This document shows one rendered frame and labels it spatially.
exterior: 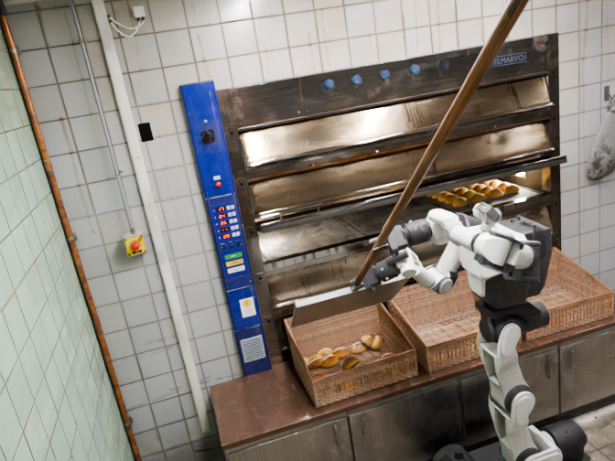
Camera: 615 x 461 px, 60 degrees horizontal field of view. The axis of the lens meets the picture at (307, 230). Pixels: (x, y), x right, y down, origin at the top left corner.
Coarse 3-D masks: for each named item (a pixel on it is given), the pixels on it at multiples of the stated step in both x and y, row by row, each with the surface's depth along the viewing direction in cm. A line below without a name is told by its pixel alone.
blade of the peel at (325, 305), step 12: (348, 288) 238; (384, 288) 249; (396, 288) 256; (300, 300) 234; (312, 300) 234; (324, 300) 235; (336, 300) 242; (348, 300) 249; (360, 300) 256; (372, 300) 264; (384, 300) 272; (300, 312) 242; (312, 312) 249; (324, 312) 256; (336, 312) 264; (300, 324) 264
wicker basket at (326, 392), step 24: (360, 312) 301; (384, 312) 291; (288, 336) 289; (384, 336) 302; (360, 360) 289; (384, 360) 261; (408, 360) 265; (312, 384) 252; (336, 384) 256; (360, 384) 268; (384, 384) 264
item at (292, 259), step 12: (504, 204) 317; (516, 204) 318; (528, 204) 320; (360, 240) 297; (300, 252) 292; (312, 252) 289; (324, 252) 291; (336, 252) 293; (264, 264) 284; (276, 264) 285; (288, 264) 287
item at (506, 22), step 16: (512, 0) 92; (528, 0) 91; (512, 16) 94; (496, 32) 98; (496, 48) 101; (480, 64) 106; (480, 80) 110; (464, 96) 114; (448, 112) 121; (448, 128) 125; (432, 144) 133; (432, 160) 138; (416, 176) 146; (400, 208) 163; (384, 240) 185; (368, 256) 203
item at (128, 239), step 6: (126, 234) 258; (132, 234) 256; (138, 234) 255; (144, 234) 257; (126, 240) 254; (132, 240) 254; (144, 240) 256; (126, 246) 254; (144, 246) 257; (126, 252) 255; (132, 252) 256; (138, 252) 257; (144, 252) 258
